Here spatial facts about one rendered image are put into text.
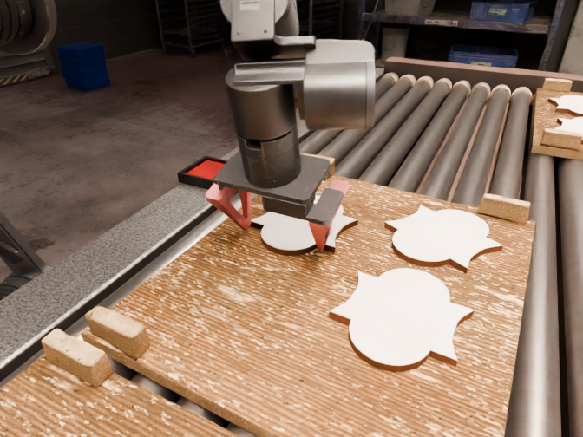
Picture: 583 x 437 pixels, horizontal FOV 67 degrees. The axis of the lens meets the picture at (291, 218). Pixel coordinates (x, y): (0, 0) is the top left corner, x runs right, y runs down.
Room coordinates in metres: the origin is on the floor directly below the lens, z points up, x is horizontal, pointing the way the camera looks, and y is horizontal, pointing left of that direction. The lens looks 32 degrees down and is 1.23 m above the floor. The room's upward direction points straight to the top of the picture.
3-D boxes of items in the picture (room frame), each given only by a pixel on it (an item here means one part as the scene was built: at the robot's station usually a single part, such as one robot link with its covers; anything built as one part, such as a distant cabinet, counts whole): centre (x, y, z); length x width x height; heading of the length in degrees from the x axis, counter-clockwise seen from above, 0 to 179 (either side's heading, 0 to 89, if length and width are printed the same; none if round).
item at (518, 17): (4.58, -1.99, 0.72); 0.50 x 0.38 x 0.16; 53
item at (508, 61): (4.62, -1.90, 0.25); 0.62 x 0.42 x 0.22; 68
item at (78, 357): (0.25, 0.17, 0.95); 0.06 x 0.02 x 0.03; 63
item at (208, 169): (0.65, 0.13, 0.92); 0.06 x 0.06 x 0.01; 64
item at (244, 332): (0.38, -0.06, 0.93); 0.41 x 0.35 x 0.02; 151
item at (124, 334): (0.28, 0.15, 0.95); 0.06 x 0.02 x 0.03; 61
